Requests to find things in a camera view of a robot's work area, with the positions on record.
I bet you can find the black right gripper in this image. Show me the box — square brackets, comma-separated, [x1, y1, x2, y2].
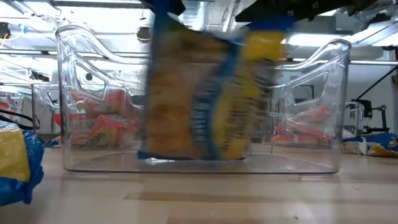
[235, 0, 379, 22]

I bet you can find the blue Maruchan noodle packet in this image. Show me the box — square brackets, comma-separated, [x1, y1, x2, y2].
[0, 120, 45, 207]
[341, 132, 398, 158]
[137, 6, 289, 162]

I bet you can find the clear plastic bin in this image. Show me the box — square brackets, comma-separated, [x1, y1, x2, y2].
[55, 24, 353, 175]
[30, 83, 147, 150]
[270, 100, 365, 147]

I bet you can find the black equipment stand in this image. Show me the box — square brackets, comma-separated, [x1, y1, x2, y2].
[354, 99, 390, 134]

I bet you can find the colourful background poster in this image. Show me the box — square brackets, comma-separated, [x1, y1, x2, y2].
[0, 98, 23, 119]

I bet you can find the large silver ceiling duct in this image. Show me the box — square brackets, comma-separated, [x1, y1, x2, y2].
[181, 0, 216, 32]

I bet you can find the black ceiling camera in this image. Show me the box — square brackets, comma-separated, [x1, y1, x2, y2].
[136, 26, 154, 43]

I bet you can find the black cable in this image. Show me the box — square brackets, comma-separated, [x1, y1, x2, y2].
[0, 108, 40, 131]

